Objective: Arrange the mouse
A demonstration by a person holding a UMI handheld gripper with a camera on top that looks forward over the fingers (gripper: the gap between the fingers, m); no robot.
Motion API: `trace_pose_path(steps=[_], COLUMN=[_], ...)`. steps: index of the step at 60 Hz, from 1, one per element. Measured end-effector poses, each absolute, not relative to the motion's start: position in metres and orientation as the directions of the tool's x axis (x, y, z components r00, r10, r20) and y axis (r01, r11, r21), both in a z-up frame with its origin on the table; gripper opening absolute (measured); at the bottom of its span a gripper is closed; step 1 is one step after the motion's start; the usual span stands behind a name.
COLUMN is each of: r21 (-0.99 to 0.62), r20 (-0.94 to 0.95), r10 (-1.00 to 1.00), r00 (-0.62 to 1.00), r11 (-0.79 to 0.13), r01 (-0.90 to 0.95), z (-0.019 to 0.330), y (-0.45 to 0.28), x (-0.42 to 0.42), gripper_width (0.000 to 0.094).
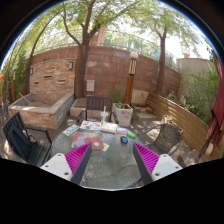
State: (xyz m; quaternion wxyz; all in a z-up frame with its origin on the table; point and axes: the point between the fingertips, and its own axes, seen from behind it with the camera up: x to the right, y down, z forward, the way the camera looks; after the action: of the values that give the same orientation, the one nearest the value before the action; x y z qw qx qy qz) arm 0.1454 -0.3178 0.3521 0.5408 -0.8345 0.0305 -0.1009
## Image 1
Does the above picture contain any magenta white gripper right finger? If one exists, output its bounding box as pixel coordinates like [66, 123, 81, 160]
[133, 143, 182, 185]

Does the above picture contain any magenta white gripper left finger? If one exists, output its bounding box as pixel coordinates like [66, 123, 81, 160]
[41, 143, 92, 185]

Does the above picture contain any red pink mouse pad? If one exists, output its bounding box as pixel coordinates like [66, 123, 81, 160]
[71, 132, 104, 150]

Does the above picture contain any blue black computer mouse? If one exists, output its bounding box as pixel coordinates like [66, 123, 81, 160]
[120, 136, 128, 144]

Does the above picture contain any wicker metal chair right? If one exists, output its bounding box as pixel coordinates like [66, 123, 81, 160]
[138, 123, 182, 156]

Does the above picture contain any black white patterned card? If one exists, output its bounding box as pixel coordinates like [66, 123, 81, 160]
[62, 124, 79, 136]

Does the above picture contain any round glass patio table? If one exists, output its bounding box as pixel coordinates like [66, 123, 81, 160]
[51, 129, 142, 190]

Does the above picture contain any green marker tube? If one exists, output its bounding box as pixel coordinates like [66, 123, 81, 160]
[127, 132, 136, 139]

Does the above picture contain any yellow sticky note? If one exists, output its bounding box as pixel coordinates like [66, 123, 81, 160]
[102, 143, 109, 152]

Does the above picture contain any black metal chair left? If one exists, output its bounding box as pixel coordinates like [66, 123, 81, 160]
[3, 112, 52, 167]

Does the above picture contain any colourful illustrated magazine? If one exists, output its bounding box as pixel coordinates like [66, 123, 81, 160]
[80, 120, 101, 131]

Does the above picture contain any wooden slat fence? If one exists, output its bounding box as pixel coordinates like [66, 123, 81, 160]
[145, 92, 224, 160]

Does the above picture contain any clear plastic cup with straw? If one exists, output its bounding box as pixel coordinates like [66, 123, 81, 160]
[100, 109, 109, 123]

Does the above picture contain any white square planter box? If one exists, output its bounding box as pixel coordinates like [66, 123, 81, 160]
[113, 103, 133, 127]

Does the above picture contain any stone water basin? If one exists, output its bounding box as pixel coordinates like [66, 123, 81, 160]
[8, 93, 74, 129]

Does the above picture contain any dark slatted patio chair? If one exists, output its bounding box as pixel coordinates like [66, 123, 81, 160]
[77, 95, 119, 124]

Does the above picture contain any folded red patio umbrella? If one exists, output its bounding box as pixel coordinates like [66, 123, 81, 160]
[206, 55, 224, 147]

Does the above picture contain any slim right tree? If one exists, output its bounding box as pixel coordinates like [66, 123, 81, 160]
[149, 9, 186, 95]

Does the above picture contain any large central tree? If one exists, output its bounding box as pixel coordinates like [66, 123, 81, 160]
[52, 0, 141, 98]

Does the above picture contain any wooden lamp post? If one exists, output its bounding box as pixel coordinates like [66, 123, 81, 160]
[124, 52, 138, 104]

